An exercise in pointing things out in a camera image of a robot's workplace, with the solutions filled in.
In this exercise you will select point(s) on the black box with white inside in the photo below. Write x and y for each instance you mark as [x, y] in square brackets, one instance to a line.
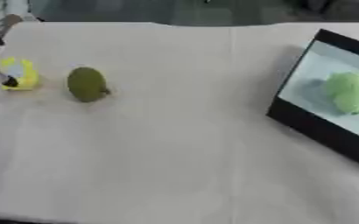
[320, 87]

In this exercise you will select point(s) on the olive green toy fruit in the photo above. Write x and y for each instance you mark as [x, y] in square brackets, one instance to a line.
[87, 84]

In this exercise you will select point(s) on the light green soft toy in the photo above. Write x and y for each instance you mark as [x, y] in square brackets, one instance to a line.
[350, 92]

